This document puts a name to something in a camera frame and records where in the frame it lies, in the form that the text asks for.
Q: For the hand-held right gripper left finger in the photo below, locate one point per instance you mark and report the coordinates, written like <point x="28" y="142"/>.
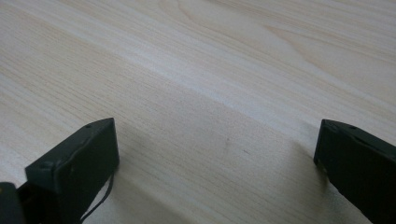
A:
<point x="74" y="161"/>

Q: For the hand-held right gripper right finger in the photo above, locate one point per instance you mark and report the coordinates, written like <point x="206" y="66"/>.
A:
<point x="358" y="165"/>

